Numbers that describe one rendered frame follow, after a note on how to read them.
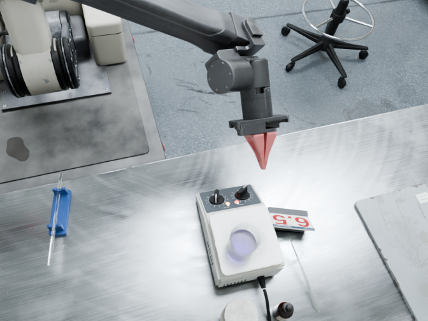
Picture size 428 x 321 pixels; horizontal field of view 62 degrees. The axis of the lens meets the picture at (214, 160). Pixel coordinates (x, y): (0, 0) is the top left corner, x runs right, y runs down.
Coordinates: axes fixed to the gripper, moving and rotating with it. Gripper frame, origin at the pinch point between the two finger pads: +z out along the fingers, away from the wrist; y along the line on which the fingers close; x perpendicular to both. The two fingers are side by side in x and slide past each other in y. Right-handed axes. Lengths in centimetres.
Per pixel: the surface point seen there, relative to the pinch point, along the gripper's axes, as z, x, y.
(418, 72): -14, 129, 146
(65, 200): 3.6, 13.0, -39.7
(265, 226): 11.4, -2.6, -1.5
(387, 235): 20.2, 0.9, 27.0
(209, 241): 12.8, -1.1, -12.4
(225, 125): 1, 115, 20
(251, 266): 16.6, -7.0, -6.2
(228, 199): 7.2, 5.7, -6.4
